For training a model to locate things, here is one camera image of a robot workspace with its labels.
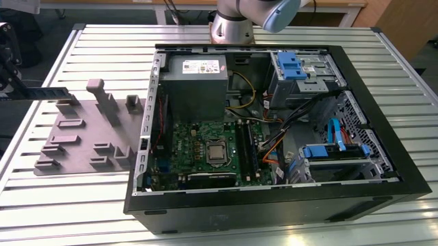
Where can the green motherboard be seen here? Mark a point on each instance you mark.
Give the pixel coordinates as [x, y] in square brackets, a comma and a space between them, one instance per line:
[184, 143]

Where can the silver disk bay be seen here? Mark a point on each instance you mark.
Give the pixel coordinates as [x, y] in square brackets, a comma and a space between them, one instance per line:
[342, 165]

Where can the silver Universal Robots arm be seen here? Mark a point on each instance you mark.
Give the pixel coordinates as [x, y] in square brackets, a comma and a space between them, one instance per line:
[232, 30]

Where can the silver CPU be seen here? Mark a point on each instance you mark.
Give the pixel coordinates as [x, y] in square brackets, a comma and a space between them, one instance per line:
[215, 153]

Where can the white desk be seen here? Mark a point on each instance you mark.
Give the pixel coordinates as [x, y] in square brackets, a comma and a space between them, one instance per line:
[353, 15]

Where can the blue plastic drive bracket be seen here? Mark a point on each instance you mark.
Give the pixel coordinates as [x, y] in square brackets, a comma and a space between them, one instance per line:
[290, 66]

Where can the CPU socket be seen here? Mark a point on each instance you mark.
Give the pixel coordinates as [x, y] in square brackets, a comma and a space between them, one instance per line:
[216, 141]

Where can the hard disk in blue carrier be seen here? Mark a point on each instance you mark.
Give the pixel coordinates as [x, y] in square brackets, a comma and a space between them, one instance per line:
[318, 152]

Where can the black graphics card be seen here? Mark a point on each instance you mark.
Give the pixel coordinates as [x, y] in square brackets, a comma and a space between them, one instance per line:
[212, 179]

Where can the black PC case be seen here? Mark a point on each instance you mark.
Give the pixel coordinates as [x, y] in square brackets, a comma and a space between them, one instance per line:
[274, 205]

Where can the wooden cabinet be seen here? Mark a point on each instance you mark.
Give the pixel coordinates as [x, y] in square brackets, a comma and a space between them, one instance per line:
[403, 25]

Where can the black RAM slot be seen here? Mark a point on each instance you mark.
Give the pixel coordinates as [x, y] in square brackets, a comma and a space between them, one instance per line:
[242, 153]
[250, 153]
[246, 153]

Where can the grey power supply unit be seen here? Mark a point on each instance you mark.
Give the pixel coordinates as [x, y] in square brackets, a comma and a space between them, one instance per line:
[195, 97]

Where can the grey parts rack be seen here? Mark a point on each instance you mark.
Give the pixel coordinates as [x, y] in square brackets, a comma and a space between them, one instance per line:
[85, 123]

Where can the RAM stick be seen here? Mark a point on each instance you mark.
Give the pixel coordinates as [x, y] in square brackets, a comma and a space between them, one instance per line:
[48, 93]

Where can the silver drive cage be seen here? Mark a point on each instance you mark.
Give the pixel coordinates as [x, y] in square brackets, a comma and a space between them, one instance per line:
[311, 87]

